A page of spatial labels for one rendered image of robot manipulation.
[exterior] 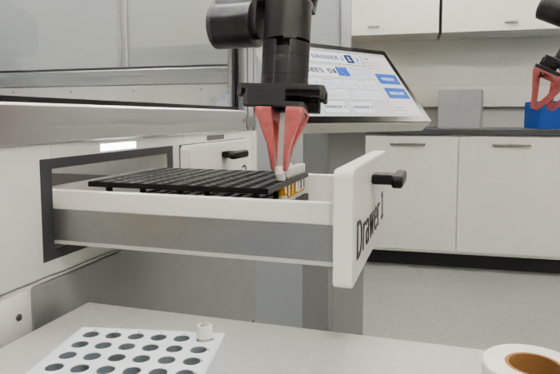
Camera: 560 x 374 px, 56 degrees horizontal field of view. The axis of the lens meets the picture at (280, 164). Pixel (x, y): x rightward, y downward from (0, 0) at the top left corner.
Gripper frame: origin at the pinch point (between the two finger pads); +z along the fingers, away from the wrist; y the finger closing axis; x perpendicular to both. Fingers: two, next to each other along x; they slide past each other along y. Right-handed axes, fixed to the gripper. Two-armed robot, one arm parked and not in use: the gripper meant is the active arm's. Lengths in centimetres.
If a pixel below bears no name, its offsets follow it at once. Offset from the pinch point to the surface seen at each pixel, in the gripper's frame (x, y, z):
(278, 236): 11.8, -2.2, 7.2
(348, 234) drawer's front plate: 14.5, -9.0, 6.3
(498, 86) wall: -339, -102, -72
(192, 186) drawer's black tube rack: 6.8, 8.4, 3.1
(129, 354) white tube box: 24.8, 6.6, 15.4
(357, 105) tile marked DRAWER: -89, -7, -20
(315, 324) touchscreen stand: -102, 3, 47
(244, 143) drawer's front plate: -44.9, 15.1, -4.9
